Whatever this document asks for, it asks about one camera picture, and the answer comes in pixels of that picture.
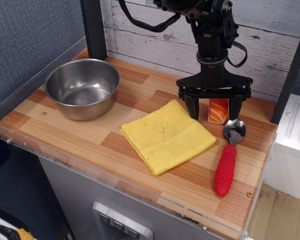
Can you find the clear acrylic table guard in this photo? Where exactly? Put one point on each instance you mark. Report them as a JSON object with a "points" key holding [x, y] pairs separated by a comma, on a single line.
{"points": [[90, 164]]}

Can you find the dark left frame post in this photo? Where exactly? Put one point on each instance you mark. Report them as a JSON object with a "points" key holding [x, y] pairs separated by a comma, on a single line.
{"points": [[94, 29]]}

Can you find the stainless steel bowl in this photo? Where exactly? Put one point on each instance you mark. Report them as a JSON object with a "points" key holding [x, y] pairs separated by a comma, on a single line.
{"points": [[84, 89]]}

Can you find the dark frame post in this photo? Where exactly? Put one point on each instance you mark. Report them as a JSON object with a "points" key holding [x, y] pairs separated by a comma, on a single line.
{"points": [[94, 29], [287, 87]]}

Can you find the red handled metal spoon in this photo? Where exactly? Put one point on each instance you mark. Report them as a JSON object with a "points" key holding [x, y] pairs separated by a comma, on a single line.
{"points": [[234, 132]]}

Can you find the yellow folded cloth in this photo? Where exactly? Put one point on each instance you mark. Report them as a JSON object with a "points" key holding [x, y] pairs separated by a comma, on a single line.
{"points": [[167, 137]]}

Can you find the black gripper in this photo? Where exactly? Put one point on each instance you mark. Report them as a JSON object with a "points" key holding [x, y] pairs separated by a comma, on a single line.
{"points": [[214, 82]]}

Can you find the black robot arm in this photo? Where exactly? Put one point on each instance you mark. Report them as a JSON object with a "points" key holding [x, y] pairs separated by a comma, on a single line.
{"points": [[214, 31]]}

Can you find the white aluminium box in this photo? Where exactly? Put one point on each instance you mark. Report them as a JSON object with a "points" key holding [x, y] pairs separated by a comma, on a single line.
{"points": [[282, 171]]}

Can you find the silver dispenser button panel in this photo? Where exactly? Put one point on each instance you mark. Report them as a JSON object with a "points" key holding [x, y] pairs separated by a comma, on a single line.
{"points": [[121, 222]]}

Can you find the dark right frame post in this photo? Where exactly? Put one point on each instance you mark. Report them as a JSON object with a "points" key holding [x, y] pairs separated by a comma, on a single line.
{"points": [[287, 87]]}

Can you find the orange white salmon sushi toy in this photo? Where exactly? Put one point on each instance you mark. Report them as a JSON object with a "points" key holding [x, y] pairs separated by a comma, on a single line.
{"points": [[218, 110]]}

